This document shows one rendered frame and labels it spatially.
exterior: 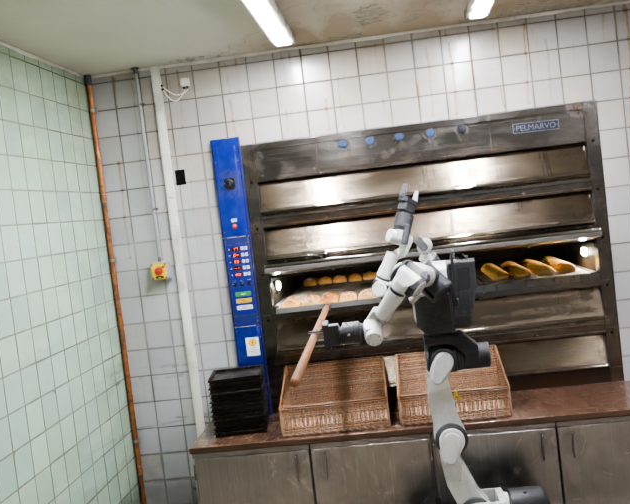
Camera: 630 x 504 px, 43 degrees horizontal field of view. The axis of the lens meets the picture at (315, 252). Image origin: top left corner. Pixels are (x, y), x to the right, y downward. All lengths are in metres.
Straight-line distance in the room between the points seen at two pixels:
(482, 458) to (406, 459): 0.37
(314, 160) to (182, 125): 0.77
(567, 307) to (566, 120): 1.01
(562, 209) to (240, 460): 2.16
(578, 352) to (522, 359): 0.30
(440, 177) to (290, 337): 1.22
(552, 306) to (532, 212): 0.52
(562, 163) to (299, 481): 2.17
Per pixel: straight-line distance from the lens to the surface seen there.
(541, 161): 4.51
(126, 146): 4.68
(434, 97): 4.47
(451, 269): 3.45
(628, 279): 4.63
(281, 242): 4.48
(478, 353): 3.59
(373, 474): 4.11
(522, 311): 4.53
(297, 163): 4.48
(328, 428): 4.10
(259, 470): 4.16
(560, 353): 4.60
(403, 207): 3.87
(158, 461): 4.86
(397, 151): 4.45
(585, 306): 4.59
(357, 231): 4.44
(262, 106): 4.51
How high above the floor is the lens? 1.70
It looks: 3 degrees down
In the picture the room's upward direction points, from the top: 7 degrees counter-clockwise
